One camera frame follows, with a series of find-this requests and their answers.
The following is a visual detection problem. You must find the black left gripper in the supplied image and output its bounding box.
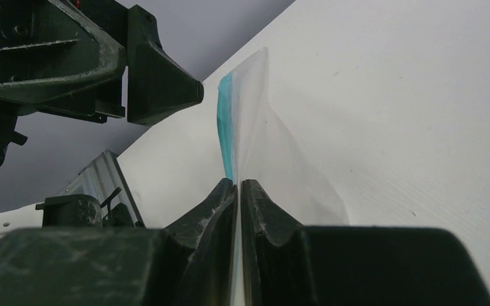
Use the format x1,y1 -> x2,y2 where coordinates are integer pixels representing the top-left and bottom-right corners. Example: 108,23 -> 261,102
0,1 -> 126,166

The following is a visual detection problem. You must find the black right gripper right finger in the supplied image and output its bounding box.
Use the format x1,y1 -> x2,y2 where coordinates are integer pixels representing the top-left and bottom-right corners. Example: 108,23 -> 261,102
241,180 -> 490,305

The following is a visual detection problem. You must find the clear zip top bag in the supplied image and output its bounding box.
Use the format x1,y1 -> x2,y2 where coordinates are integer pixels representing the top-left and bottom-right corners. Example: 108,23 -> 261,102
217,48 -> 349,305

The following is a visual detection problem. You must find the aluminium table edge rail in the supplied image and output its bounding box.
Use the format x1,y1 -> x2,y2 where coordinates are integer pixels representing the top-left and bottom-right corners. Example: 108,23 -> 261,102
59,150 -> 145,228

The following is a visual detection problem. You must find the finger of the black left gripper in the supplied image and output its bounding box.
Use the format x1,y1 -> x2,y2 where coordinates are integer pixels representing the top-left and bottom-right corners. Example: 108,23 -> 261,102
126,5 -> 204,126

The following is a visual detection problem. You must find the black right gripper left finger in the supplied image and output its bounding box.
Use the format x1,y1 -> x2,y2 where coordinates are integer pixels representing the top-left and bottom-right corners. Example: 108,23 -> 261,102
0,178 -> 237,305

